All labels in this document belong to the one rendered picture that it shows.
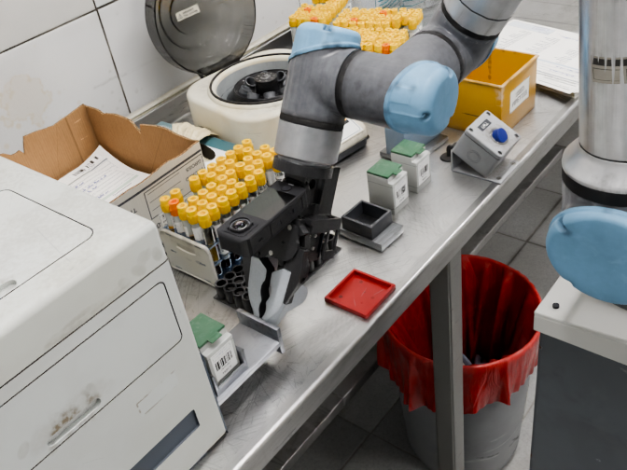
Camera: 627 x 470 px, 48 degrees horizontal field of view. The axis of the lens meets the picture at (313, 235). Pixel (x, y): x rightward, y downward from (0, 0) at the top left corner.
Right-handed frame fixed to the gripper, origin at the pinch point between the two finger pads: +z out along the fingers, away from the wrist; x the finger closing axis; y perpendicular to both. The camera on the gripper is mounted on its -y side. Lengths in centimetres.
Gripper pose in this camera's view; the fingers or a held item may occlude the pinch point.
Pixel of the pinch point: (262, 323)
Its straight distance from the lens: 86.7
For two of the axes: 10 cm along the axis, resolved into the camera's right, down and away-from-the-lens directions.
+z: -1.9, 9.5, 2.3
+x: -7.8, -2.9, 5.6
